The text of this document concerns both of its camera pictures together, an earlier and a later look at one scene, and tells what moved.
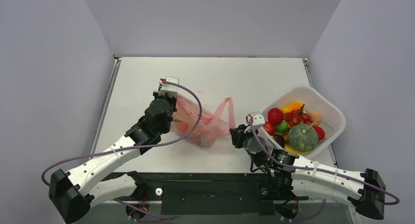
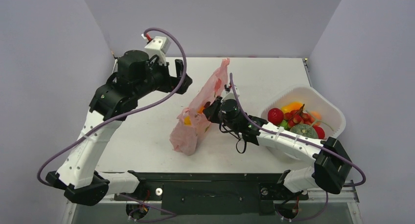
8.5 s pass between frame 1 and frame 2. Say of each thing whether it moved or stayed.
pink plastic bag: moved
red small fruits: stayed
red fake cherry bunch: stayed
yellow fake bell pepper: stayed
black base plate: stayed
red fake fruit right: stayed
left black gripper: moved
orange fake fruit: stayed
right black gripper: moved
